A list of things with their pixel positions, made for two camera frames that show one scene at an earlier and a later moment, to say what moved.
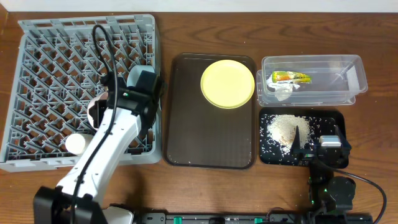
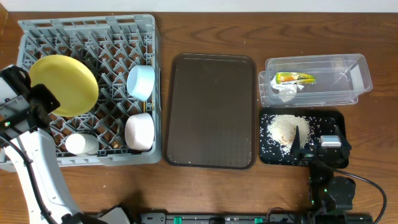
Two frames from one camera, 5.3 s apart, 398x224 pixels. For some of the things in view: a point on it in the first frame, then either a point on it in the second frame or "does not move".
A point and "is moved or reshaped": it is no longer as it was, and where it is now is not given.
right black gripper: x=310 y=156 does not move
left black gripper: x=154 y=90 -> x=43 y=101
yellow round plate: x=227 y=84 -> x=71 y=84
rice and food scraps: x=281 y=129 does not move
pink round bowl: x=101 y=96 is moved or reshaped
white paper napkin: x=283 y=90 is moved or reshaped
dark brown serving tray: x=198 y=134 does not move
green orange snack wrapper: x=291 y=76 does not move
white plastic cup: x=74 y=143 does not move
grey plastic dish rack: x=60 y=65 does not move
